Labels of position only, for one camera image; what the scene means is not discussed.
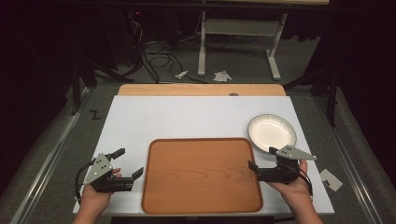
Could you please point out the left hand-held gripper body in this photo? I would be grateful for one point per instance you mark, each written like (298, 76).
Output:
(99, 168)

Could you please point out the person's right hand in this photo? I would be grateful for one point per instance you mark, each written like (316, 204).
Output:
(295, 189)

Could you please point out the crumpled white paper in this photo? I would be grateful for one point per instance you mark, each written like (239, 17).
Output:
(222, 76)

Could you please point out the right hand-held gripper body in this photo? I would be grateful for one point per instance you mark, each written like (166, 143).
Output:
(281, 174)

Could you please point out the white table mat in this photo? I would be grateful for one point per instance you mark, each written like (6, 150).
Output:
(174, 119)

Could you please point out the black metal stand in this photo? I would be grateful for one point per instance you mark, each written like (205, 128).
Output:
(332, 93)
(76, 87)

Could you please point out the grey metal floor rail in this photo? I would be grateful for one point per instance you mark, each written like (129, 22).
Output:
(46, 168)
(348, 161)

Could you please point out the flat white paper sheet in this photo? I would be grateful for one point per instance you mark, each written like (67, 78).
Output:
(331, 180)

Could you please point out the white metal desk frame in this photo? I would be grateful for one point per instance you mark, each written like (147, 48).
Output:
(239, 28)

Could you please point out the grey round table cap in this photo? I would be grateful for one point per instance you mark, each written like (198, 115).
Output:
(233, 94)

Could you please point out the small white paper scrap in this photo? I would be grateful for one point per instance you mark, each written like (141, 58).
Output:
(181, 74)

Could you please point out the brown wooden tray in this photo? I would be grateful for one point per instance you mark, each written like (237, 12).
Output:
(200, 175)

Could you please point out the white plate with dark rim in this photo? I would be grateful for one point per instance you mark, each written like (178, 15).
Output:
(269, 132)

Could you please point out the light wooden table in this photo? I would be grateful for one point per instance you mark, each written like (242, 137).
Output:
(186, 90)

